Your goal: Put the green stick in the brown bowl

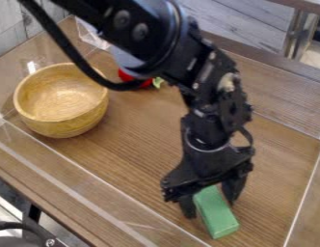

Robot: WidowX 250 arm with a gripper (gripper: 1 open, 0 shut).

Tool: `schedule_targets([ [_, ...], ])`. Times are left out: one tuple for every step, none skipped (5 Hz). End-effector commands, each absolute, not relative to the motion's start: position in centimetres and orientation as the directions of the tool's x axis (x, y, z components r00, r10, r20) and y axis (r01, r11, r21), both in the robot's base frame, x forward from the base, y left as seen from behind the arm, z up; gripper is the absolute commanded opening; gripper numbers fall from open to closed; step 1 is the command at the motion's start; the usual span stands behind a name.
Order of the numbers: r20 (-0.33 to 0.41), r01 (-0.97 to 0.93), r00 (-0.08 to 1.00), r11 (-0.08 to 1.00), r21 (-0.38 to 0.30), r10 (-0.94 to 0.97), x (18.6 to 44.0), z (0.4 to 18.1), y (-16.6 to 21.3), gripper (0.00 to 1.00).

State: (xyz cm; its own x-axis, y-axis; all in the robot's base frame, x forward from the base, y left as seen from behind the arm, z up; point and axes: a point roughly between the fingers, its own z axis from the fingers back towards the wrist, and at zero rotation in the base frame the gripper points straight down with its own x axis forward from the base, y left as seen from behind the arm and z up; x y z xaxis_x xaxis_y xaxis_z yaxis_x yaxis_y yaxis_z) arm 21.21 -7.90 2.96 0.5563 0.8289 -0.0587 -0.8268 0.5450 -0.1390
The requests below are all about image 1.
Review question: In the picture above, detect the red plush strawberry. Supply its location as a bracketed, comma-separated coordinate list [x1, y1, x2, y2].
[118, 69, 163, 89]

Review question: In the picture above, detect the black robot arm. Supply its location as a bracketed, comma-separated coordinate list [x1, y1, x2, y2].
[52, 0, 255, 218]

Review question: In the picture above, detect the metal table leg background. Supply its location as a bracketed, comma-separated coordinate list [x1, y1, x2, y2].
[282, 10, 320, 61]

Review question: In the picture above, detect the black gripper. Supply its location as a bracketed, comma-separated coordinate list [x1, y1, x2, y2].
[159, 128, 257, 220]

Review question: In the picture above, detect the brown wooden bowl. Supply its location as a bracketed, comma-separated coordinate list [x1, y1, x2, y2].
[13, 63, 108, 139]

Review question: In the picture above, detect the black table frame bracket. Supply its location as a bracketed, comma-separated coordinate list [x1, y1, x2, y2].
[0, 203, 70, 247]

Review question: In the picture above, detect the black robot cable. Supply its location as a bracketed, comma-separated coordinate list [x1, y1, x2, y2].
[17, 0, 147, 93]

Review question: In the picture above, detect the green rectangular stick block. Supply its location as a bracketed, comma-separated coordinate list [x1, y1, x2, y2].
[194, 185, 239, 239]

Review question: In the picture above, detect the clear acrylic front barrier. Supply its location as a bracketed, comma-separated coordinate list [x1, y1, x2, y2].
[0, 114, 210, 247]

